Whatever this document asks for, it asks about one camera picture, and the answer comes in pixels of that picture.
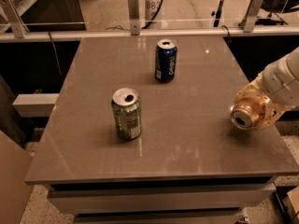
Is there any brown panel lower left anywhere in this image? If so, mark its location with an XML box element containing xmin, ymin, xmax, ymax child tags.
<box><xmin>0</xmin><ymin>132</ymin><xmax>32</xmax><ymax>224</ymax></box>

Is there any metal bracket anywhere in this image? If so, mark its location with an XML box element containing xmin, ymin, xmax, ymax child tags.
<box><xmin>240</xmin><ymin>0</ymin><xmax>263</xmax><ymax>33</ymax></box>
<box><xmin>127</xmin><ymin>0</ymin><xmax>141</xmax><ymax>35</ymax></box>
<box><xmin>0</xmin><ymin>0</ymin><xmax>28</xmax><ymax>38</ymax></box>

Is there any left metal bracket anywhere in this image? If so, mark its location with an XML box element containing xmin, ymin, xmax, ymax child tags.
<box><xmin>0</xmin><ymin>0</ymin><xmax>28</xmax><ymax>38</ymax></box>

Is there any white cylinder with number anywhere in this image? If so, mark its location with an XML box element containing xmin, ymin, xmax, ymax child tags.
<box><xmin>144</xmin><ymin>0</ymin><xmax>164</xmax><ymax>22</ymax></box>

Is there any middle metal bracket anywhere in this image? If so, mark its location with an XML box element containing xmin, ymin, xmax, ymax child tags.
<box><xmin>127</xmin><ymin>0</ymin><xmax>141</xmax><ymax>35</ymax></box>

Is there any blue Pepsi can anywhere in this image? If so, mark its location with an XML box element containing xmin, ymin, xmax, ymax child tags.
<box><xmin>155</xmin><ymin>39</ymin><xmax>178</xmax><ymax>83</ymax></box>

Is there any horizontal aluminium rail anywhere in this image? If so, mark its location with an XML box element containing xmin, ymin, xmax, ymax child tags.
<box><xmin>0</xmin><ymin>26</ymin><xmax>299</xmax><ymax>43</ymax></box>

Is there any right metal bracket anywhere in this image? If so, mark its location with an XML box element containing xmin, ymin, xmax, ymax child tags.
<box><xmin>240</xmin><ymin>0</ymin><xmax>263</xmax><ymax>33</ymax></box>

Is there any white shelf block left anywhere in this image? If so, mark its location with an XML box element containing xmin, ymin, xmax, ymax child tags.
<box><xmin>12</xmin><ymin>93</ymin><xmax>59</xmax><ymax>118</ymax></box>

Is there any grey table with drawers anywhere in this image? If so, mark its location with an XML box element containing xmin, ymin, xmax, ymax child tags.
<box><xmin>25</xmin><ymin>35</ymin><xmax>298</xmax><ymax>224</ymax></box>

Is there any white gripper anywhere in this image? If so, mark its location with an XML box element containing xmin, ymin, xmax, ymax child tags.
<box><xmin>234</xmin><ymin>47</ymin><xmax>299</xmax><ymax>128</ymax></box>

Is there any black cable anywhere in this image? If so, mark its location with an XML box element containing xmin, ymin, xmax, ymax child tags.
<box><xmin>105</xmin><ymin>0</ymin><xmax>165</xmax><ymax>32</ymax></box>

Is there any green soda can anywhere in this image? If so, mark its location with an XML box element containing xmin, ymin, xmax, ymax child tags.
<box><xmin>111</xmin><ymin>88</ymin><xmax>141</xmax><ymax>140</ymax></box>

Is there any black stand with knob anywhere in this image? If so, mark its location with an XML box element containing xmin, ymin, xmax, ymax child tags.
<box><xmin>211</xmin><ymin>0</ymin><xmax>224</xmax><ymax>27</ymax></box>

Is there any orange soda can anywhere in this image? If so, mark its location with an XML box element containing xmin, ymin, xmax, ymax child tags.
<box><xmin>231</xmin><ymin>100</ymin><xmax>259</xmax><ymax>130</ymax></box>

